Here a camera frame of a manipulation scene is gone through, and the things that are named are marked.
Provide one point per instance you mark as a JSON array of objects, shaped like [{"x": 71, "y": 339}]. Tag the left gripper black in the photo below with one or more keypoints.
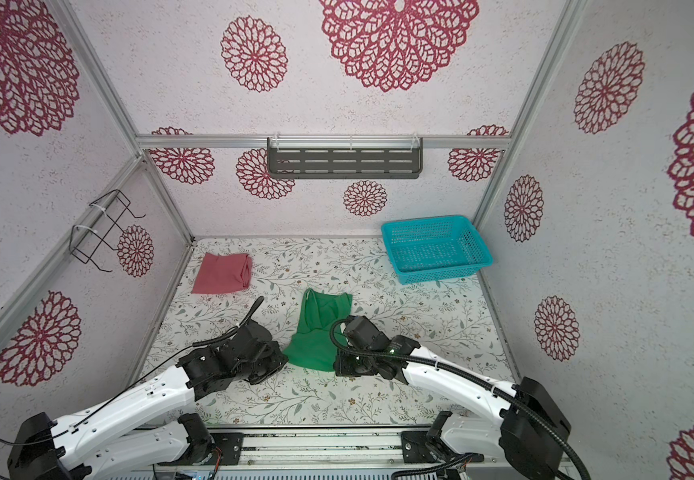
[{"x": 279, "y": 359}]

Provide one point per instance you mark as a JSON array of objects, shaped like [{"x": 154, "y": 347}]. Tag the green tank top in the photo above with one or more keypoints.
[{"x": 311, "y": 347}]

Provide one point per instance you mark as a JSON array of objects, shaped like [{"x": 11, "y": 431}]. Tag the teal plastic basket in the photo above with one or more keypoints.
[{"x": 435, "y": 248}]

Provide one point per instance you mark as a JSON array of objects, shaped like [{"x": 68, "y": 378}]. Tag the grey wall shelf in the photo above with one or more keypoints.
[{"x": 339, "y": 160}]

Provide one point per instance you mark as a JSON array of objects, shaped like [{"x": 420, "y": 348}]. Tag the pink tank top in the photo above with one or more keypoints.
[{"x": 223, "y": 274}]

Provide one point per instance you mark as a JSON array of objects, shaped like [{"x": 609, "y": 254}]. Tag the aluminium front rail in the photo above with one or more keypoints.
[{"x": 361, "y": 452}]

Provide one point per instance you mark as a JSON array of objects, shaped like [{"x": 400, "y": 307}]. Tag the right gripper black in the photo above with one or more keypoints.
[{"x": 342, "y": 368}]

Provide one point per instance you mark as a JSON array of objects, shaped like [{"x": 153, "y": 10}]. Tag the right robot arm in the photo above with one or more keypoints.
[{"x": 519, "y": 423}]

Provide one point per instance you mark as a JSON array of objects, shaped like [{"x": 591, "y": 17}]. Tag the black wire wall rack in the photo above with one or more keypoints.
[{"x": 86, "y": 240}]

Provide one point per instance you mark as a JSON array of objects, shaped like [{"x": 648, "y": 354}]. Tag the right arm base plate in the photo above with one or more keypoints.
[{"x": 420, "y": 447}]

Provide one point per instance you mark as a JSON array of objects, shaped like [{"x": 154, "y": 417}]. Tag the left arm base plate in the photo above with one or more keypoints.
[{"x": 226, "y": 449}]

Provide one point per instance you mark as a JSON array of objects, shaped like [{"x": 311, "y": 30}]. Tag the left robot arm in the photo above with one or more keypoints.
[{"x": 150, "y": 423}]

